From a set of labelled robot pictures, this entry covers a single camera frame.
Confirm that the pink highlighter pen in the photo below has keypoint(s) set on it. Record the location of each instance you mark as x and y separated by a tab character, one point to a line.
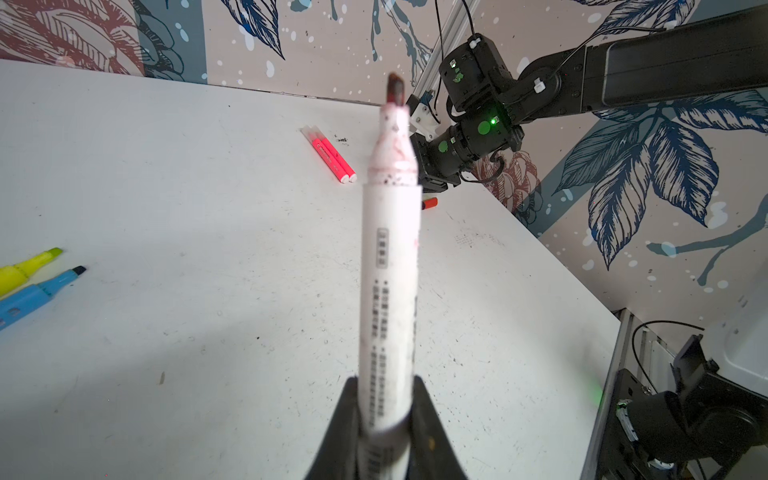
329	160
334	154

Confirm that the yellow highlighter pen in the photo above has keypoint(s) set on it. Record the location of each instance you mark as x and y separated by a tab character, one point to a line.
16	275

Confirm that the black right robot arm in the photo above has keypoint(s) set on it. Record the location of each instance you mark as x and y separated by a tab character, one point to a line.
643	53

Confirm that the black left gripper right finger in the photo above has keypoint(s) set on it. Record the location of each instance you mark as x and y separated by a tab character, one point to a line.
432	456

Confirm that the white marker pen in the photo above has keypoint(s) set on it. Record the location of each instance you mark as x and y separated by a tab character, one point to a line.
391	219

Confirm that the red pen cap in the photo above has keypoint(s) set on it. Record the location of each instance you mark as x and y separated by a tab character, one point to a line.
429	203

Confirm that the blue highlighter pen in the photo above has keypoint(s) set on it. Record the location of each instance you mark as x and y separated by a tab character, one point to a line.
31	298

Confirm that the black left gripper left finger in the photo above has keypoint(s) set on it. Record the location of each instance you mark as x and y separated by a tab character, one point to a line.
337	455

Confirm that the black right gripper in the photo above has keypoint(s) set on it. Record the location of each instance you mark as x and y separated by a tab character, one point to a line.
441	160

